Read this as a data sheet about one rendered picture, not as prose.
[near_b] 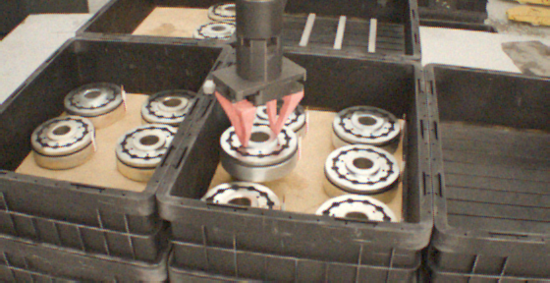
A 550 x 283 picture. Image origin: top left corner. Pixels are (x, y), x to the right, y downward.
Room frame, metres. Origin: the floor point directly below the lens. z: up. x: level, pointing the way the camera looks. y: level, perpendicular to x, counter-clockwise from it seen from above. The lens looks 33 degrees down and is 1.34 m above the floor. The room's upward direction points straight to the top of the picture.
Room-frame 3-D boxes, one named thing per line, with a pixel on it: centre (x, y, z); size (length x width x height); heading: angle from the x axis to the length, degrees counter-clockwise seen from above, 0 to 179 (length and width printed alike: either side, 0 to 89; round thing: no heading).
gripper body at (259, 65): (0.67, 0.01, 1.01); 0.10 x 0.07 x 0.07; 125
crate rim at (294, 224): (0.67, -0.06, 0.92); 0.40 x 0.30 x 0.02; 170
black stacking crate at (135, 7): (1.11, 0.17, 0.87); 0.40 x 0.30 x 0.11; 170
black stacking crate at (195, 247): (0.67, -0.06, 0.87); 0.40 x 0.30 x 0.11; 170
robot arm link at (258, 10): (0.68, 0.01, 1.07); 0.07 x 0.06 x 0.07; 173
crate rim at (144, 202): (0.72, 0.24, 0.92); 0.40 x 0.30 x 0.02; 170
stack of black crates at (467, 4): (2.34, -0.70, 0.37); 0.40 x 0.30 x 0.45; 84
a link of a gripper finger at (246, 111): (0.67, 0.02, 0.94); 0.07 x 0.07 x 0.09; 35
